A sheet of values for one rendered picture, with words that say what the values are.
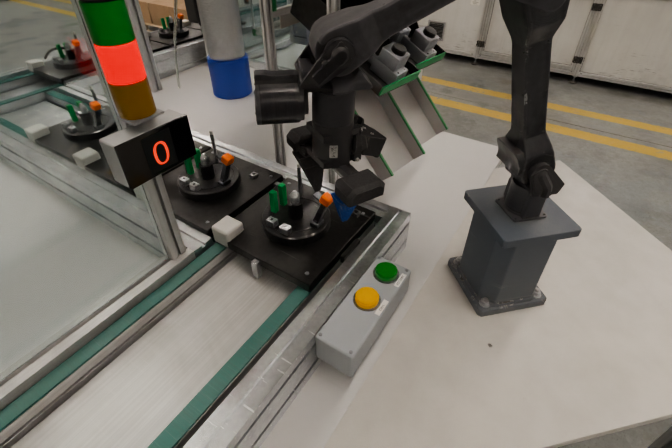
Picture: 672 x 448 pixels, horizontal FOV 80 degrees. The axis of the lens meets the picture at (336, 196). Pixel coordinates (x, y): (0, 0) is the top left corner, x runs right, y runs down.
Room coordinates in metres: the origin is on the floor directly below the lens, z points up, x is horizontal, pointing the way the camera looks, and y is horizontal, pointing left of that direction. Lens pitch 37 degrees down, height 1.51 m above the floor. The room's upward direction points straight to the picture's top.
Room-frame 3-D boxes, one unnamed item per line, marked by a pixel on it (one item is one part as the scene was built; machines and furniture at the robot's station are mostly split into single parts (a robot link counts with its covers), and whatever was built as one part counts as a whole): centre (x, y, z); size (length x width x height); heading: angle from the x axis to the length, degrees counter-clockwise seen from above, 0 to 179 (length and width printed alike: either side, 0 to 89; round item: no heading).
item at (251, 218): (0.62, 0.08, 0.96); 0.24 x 0.24 x 0.02; 57
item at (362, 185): (0.50, 0.01, 1.23); 0.19 x 0.06 x 0.08; 32
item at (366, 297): (0.43, -0.05, 0.96); 0.04 x 0.04 x 0.02
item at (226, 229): (0.59, 0.22, 0.97); 0.05 x 0.05 x 0.04; 57
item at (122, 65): (0.53, 0.28, 1.33); 0.05 x 0.05 x 0.05
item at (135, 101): (0.53, 0.28, 1.28); 0.05 x 0.05 x 0.05
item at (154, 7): (5.74, 2.02, 0.20); 1.20 x 0.80 x 0.41; 57
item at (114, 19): (0.53, 0.28, 1.38); 0.05 x 0.05 x 0.05
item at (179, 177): (0.76, 0.29, 1.01); 0.24 x 0.24 x 0.13; 57
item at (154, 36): (2.00, 0.78, 1.01); 0.24 x 0.24 x 0.13; 57
